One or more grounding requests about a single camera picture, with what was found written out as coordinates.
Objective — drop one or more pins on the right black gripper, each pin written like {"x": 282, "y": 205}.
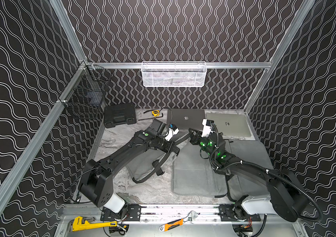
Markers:
{"x": 197, "y": 136}

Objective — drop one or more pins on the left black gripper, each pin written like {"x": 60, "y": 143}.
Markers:
{"x": 170, "y": 145}

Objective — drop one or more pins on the silver laptop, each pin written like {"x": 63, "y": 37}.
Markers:
{"x": 231, "y": 125}

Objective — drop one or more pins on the grey zippered laptop bag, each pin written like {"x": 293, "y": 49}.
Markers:
{"x": 243, "y": 179}

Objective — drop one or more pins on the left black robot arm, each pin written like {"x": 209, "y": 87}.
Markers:
{"x": 96, "y": 182}

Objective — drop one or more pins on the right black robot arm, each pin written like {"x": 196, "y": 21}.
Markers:
{"x": 287, "y": 197}

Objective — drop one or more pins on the black hex key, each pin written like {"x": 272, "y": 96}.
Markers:
{"x": 161, "y": 115}

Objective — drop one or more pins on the yellow tape measure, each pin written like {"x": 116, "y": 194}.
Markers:
{"x": 154, "y": 113}

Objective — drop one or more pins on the black plastic tool case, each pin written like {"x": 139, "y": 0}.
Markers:
{"x": 119, "y": 114}

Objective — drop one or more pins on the orange adjustable wrench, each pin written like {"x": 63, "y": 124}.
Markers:
{"x": 176, "y": 223}

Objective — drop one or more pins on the yellow pipe wrench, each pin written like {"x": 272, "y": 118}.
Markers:
{"x": 83, "y": 223}

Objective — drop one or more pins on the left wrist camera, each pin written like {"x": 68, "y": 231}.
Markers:
{"x": 172, "y": 131}

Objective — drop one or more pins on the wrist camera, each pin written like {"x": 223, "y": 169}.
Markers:
{"x": 172, "y": 131}
{"x": 207, "y": 127}

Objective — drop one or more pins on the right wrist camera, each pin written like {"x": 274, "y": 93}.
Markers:
{"x": 207, "y": 127}

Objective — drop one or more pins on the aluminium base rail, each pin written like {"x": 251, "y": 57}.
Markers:
{"x": 206, "y": 213}

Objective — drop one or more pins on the white wire mesh basket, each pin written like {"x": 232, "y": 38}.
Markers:
{"x": 173, "y": 74}

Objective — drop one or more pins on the black wire basket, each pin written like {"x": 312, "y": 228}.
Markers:
{"x": 86, "y": 98}

